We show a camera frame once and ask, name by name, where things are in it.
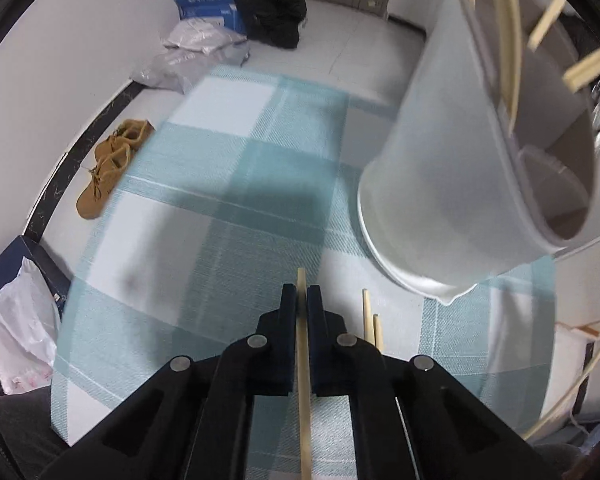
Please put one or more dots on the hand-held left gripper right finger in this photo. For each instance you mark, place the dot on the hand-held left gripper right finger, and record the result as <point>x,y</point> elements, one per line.
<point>317,350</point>

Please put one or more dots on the person's dark trouser leg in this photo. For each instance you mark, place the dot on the person's dark trouser leg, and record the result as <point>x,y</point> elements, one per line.
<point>25,435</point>

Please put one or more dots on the black bag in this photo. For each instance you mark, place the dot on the black bag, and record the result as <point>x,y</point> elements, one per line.
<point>275,10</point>

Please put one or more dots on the clear plastic bag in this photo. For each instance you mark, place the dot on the clear plastic bag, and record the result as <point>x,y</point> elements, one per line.
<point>205,40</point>
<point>175,72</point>

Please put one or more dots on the teal checked tablecloth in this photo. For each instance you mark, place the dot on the teal checked tablecloth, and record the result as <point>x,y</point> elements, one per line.
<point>205,260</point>

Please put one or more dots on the brown suede shoe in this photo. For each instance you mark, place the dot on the brown suede shoe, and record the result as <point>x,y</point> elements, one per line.
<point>130,132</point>
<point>97,190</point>

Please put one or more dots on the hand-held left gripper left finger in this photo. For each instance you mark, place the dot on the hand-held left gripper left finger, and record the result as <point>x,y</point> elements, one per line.
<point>287,345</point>

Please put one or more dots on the white round utensil holder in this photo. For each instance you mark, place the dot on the white round utensil holder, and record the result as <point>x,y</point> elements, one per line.
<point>445,160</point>

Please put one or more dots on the blue paper package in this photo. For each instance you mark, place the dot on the blue paper package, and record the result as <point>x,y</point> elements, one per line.
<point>205,5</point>

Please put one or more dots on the dark blue box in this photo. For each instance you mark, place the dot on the dark blue box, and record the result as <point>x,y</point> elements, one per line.
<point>27,255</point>

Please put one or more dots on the white plastic bag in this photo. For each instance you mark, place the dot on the white plastic bag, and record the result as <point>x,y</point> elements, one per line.
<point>20,330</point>

